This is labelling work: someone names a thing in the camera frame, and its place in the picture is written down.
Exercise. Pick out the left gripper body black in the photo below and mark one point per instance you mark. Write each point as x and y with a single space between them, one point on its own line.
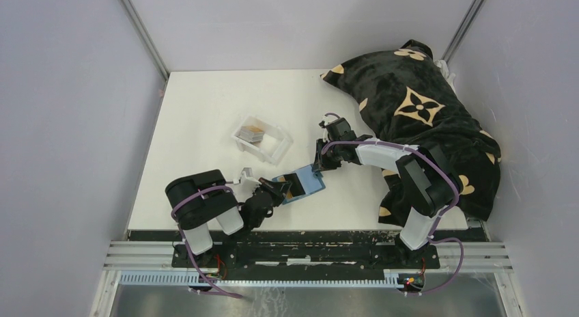
256 223

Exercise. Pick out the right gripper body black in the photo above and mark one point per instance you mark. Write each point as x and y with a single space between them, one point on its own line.
336 154

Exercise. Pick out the black card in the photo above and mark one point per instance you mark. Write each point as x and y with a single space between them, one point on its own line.
296 188

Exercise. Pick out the blue leather card holder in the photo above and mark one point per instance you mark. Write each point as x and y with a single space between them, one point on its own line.
311 180

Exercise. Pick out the clear plastic tray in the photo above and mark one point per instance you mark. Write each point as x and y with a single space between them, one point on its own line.
274 146

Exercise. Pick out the black blanket with beige flowers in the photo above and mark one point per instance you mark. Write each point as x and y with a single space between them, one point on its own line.
403 98

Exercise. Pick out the gold VIP card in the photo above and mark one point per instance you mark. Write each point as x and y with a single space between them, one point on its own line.
288 197

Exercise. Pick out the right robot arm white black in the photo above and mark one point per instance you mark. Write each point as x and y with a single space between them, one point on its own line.
429 181

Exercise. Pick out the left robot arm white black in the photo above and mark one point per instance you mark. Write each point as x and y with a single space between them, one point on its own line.
240 205

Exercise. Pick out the stack of cards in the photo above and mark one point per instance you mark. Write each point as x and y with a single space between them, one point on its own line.
251 134

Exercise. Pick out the white crumpled cloth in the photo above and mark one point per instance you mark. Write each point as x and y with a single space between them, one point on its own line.
446 73

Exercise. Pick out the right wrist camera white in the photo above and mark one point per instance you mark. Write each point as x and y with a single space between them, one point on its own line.
327 120

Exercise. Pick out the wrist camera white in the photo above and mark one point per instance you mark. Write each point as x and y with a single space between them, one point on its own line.
327 120
246 179

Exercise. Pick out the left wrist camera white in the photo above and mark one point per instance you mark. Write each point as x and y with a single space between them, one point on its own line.
246 179

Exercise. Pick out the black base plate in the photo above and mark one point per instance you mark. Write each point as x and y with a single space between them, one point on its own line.
307 255

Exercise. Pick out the white slotted cable duct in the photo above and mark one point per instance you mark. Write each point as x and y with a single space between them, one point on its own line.
193 279

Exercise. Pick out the aluminium rail frame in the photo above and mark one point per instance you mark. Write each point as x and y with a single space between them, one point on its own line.
456 257

